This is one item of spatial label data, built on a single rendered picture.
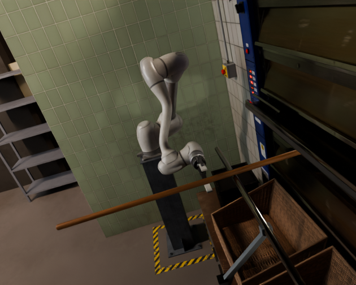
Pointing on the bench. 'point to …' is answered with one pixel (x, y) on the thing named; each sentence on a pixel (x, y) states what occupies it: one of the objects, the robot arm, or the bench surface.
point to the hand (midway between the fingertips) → (207, 180)
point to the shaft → (177, 190)
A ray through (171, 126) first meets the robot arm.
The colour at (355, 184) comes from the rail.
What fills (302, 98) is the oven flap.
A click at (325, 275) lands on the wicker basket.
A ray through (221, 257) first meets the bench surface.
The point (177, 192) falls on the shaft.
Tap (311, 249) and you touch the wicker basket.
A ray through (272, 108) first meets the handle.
